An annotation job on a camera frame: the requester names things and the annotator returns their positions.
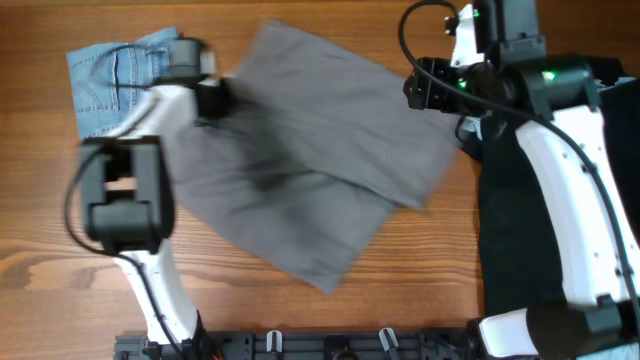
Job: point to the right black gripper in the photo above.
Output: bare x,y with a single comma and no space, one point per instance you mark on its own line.
425,95

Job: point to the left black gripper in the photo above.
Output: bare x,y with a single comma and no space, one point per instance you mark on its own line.
219,116

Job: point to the grey cotton shorts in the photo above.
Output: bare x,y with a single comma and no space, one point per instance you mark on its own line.
317,154

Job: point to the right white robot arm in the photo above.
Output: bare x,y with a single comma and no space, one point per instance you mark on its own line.
560,260

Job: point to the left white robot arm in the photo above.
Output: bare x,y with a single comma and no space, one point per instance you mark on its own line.
127,204

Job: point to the folded blue denim shorts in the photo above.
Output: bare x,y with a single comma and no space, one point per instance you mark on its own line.
108,79

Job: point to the black shorts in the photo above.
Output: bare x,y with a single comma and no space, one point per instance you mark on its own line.
517,245

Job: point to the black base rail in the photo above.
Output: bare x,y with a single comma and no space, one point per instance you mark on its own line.
384,344

